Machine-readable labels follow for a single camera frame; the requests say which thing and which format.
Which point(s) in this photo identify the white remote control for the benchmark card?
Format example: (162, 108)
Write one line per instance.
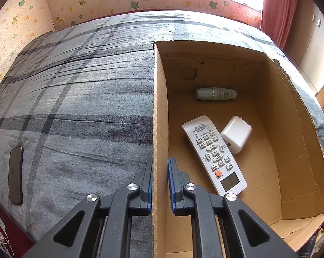
(213, 153)

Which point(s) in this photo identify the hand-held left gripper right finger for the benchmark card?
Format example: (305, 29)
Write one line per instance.
(172, 188)

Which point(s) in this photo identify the white wardrobe cabinet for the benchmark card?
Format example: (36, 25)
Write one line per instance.
(315, 37)

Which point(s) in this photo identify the brown cardboard box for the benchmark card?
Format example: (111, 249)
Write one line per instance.
(280, 139)

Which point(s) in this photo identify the black phone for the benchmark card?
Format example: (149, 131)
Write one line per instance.
(16, 174)

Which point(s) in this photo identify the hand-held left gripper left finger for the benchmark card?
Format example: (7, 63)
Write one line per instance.
(150, 185)

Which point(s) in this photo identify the large white charger plug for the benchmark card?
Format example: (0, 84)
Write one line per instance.
(236, 135)

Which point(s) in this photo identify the mint green tube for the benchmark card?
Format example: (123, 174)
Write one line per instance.
(215, 94)

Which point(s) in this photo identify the grey plaid blanket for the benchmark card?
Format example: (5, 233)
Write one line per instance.
(84, 99)

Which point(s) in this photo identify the red curtain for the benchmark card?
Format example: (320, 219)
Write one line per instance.
(279, 10)

